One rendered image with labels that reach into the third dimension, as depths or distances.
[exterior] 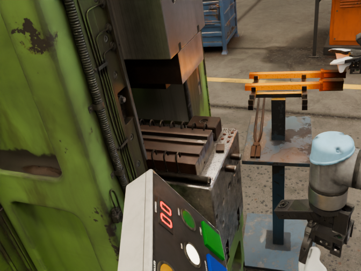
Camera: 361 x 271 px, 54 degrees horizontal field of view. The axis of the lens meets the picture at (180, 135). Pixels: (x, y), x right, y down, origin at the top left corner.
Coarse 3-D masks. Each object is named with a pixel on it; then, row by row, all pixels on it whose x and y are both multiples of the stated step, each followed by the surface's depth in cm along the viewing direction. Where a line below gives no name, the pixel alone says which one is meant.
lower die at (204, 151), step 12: (168, 132) 133; (180, 132) 134; (192, 132) 132; (204, 132) 131; (156, 144) 129; (168, 144) 128; (180, 144) 127; (192, 144) 126; (204, 144) 125; (156, 156) 124; (168, 156) 123; (192, 156) 121; (204, 156) 126; (156, 168) 125; (168, 168) 123; (180, 168) 121; (192, 168) 119
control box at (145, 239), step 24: (144, 192) 76; (168, 192) 81; (144, 216) 70; (168, 216) 74; (192, 216) 85; (144, 240) 64; (168, 240) 68; (192, 240) 77; (120, 264) 64; (144, 264) 60; (168, 264) 63; (192, 264) 71
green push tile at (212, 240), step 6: (204, 222) 87; (204, 228) 85; (210, 228) 88; (204, 234) 83; (210, 234) 85; (216, 234) 89; (204, 240) 82; (210, 240) 83; (216, 240) 87; (210, 246) 82; (216, 246) 84; (216, 252) 83; (222, 252) 85; (222, 258) 84
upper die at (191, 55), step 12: (192, 48) 107; (132, 60) 104; (144, 60) 102; (156, 60) 101; (168, 60) 100; (180, 60) 99; (192, 60) 108; (132, 72) 106; (144, 72) 105; (156, 72) 103; (168, 72) 102; (180, 72) 100; (192, 72) 109
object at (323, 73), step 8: (256, 72) 166; (264, 72) 165; (272, 72) 164; (280, 72) 163; (288, 72) 161; (296, 72) 160; (304, 72) 159; (312, 72) 158; (320, 72) 156; (328, 72) 154; (336, 72) 153; (344, 72) 152
